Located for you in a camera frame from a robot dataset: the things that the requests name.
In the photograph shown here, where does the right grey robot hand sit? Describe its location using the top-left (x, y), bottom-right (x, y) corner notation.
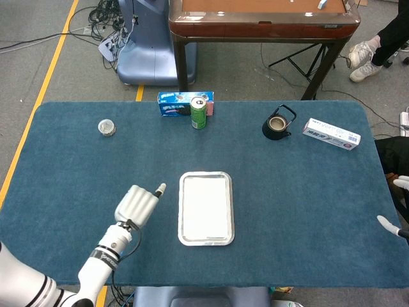
top-left (376, 175), bottom-right (409, 239)

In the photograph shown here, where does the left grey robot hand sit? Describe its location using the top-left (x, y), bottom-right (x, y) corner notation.
top-left (114, 182), bottom-right (167, 230)

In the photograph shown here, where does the white paper napkin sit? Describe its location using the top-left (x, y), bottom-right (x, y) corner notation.
top-left (182, 177), bottom-right (228, 239)

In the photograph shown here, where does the stainless steel tray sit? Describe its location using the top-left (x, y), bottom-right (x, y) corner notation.
top-left (177, 171), bottom-right (236, 247)

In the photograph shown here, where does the black bag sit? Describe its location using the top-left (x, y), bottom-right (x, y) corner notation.
top-left (374, 136), bottom-right (409, 221)

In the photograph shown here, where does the small clear plastic jar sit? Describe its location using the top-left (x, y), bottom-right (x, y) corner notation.
top-left (97, 118), bottom-right (117, 138)

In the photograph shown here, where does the blue cookie box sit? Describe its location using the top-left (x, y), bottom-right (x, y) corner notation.
top-left (157, 91), bottom-right (215, 118)

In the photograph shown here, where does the blue felt table cover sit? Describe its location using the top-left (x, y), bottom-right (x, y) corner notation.
top-left (0, 100), bottom-right (409, 288)

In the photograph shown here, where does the white toothpaste box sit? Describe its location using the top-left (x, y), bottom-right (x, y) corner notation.
top-left (302, 118), bottom-right (362, 152)

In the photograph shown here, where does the green drink can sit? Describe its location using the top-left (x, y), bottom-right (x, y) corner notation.
top-left (190, 96), bottom-right (208, 130)

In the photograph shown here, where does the grey-blue robot torso base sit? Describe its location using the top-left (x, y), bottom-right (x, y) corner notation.
top-left (132, 286), bottom-right (272, 307)

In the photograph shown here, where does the black teapot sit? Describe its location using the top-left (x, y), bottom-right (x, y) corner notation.
top-left (261, 104), bottom-right (297, 141)

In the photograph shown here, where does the white sneaker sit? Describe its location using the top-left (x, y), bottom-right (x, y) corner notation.
top-left (347, 35), bottom-right (382, 70)
top-left (349, 62), bottom-right (383, 83)

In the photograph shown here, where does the white power strip with plugs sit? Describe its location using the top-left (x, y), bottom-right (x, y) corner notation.
top-left (98, 31), bottom-right (127, 61)

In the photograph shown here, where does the person in black trousers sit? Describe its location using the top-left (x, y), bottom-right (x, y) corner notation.
top-left (370, 0), bottom-right (409, 67)

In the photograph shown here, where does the black tripod stand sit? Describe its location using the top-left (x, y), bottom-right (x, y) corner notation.
top-left (268, 43), bottom-right (337, 83)

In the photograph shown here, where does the brown mahjong table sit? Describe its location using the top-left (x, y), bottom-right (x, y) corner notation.
top-left (168, 0), bottom-right (361, 102)

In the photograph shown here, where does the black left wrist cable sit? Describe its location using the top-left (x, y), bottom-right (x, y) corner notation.
top-left (110, 220), bottom-right (143, 307)

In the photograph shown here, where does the white wall power strip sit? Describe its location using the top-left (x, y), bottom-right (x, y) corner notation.
top-left (399, 107), bottom-right (409, 137)

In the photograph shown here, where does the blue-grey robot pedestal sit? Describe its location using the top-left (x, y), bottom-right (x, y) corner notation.
top-left (116, 0), bottom-right (197, 86)

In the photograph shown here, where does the black floor cable bundle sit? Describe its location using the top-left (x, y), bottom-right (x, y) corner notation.
top-left (88, 0), bottom-right (135, 70)

